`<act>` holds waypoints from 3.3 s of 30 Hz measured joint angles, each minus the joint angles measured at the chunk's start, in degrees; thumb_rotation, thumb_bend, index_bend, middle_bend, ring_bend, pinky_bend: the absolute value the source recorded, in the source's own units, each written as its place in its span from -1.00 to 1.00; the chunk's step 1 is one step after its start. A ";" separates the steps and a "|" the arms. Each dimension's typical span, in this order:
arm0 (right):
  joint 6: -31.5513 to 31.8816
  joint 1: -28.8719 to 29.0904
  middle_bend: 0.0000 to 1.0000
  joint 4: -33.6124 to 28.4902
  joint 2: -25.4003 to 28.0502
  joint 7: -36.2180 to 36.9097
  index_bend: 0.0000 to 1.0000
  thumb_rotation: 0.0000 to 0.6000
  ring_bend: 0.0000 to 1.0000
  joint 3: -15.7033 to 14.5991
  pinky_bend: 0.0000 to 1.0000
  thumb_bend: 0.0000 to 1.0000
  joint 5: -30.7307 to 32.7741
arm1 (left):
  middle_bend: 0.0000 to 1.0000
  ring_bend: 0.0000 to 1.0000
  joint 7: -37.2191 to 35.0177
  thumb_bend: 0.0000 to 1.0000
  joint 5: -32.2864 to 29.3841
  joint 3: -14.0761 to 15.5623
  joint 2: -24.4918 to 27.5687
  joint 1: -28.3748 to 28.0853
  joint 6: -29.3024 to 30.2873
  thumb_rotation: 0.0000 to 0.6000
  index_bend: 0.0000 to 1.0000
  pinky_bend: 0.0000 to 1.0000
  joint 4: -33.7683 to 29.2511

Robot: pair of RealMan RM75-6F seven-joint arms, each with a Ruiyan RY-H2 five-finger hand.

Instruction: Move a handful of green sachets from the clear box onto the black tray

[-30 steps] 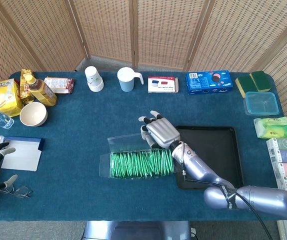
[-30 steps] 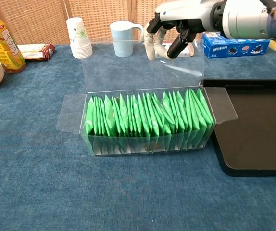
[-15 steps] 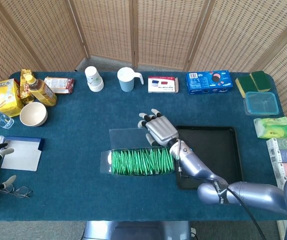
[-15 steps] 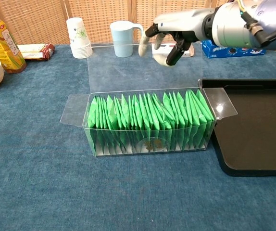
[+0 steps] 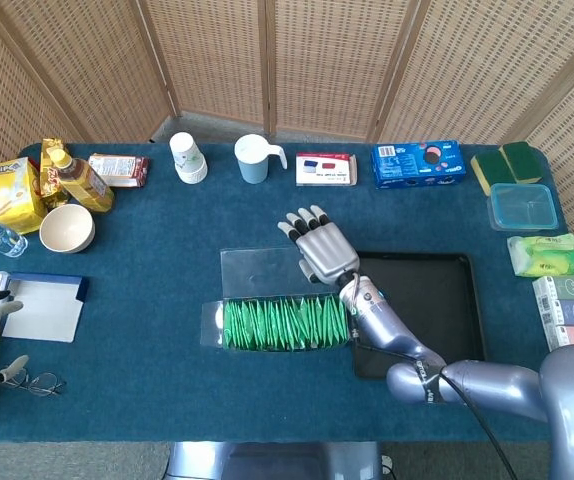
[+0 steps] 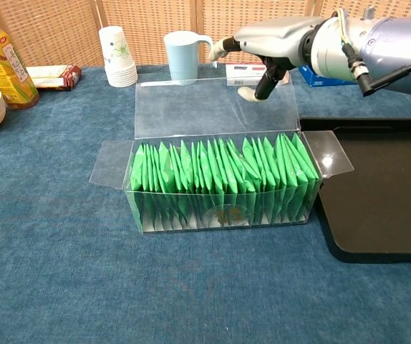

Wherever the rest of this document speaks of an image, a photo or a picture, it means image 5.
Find blue tissue pack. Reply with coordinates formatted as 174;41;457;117
539;298;574;329

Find white and blue folder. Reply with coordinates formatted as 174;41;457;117
0;272;90;344

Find blue tablecloth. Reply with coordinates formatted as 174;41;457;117
0;142;574;444

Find green wet wipes pack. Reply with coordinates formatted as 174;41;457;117
506;233;574;279

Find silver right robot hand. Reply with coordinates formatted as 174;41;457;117
276;203;362;289

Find white box red-blue print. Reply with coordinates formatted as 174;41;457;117
295;152;359;188

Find silver-blue robot torso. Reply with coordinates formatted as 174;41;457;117
164;441;383;480

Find grey-green tissue pack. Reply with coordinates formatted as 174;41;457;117
532;274;574;303

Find black rectangular tray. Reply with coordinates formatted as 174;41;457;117
352;252;488;380

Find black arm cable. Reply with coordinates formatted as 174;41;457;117
349;272;521;480

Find stack of white paper cups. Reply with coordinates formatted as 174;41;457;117
169;131;209;185

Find light blue handled mug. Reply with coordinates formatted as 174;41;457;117
233;133;289;185

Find yellow-label tea bottle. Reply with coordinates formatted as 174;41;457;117
46;147;116;215

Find woven rattan folding screen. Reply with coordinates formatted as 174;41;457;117
0;0;574;274

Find transparent plastic tea box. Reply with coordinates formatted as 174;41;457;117
200;247;363;352

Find wire-frame eyeglasses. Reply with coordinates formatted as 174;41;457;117
1;370;67;398

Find yellow snack packet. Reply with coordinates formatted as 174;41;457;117
39;138;76;209

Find green tea bag sachet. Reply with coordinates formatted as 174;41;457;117
334;295;351;347

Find blue cookie box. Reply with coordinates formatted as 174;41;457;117
370;140;467;190

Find yellow-green sponge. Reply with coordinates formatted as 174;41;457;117
498;141;544;185
469;151;517;197

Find yellow tea carton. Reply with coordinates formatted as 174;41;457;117
0;156;48;235

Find beige bowl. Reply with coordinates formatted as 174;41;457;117
39;203;96;255

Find blue-lidded clear food container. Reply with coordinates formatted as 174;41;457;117
486;183;561;232

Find brown-white biscuit pack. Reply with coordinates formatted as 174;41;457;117
88;153;151;189

